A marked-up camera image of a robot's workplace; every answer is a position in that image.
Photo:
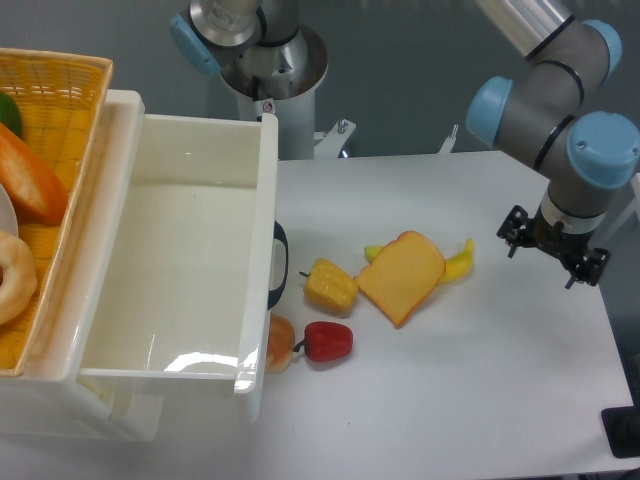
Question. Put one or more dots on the white plate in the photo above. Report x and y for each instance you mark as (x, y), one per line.
(8, 218)

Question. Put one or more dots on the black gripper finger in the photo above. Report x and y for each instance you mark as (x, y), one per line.
(514, 230)
(586, 267)

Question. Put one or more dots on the toy peach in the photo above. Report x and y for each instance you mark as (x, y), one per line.
(281, 340)

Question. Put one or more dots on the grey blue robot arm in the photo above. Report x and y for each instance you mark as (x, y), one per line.
(585, 158)

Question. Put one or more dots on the toy bread slice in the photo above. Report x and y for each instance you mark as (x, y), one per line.
(402, 276)

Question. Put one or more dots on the toy bagel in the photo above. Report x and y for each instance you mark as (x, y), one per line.
(19, 277)

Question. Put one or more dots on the white drawer cabinet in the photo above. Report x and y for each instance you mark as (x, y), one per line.
(53, 397)

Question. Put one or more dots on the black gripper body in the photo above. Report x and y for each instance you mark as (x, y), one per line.
(553, 240)

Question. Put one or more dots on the orange toy bread loaf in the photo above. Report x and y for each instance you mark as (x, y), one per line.
(35, 190)

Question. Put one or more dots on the white plastic drawer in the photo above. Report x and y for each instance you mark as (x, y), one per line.
(187, 292)

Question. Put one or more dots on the yellow woven basket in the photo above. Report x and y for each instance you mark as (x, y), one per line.
(59, 97)

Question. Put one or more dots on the black device at edge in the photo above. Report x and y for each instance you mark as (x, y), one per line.
(622, 430)

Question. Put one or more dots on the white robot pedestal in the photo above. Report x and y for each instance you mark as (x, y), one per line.
(280, 75)

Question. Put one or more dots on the white metal bracket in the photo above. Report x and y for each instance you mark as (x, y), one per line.
(334, 143)

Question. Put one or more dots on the green toy pepper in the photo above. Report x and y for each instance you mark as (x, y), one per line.
(10, 115)

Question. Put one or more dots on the yellow toy banana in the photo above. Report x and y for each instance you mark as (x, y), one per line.
(456, 266)

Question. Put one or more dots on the white frame at right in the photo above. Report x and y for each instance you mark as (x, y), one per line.
(625, 214)

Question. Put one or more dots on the black drawer handle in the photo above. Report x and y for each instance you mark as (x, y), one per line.
(280, 266)

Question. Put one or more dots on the yellow toy bell pepper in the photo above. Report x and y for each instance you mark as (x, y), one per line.
(330, 287)

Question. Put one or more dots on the red toy bell pepper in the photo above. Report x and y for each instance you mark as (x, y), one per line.
(325, 341)

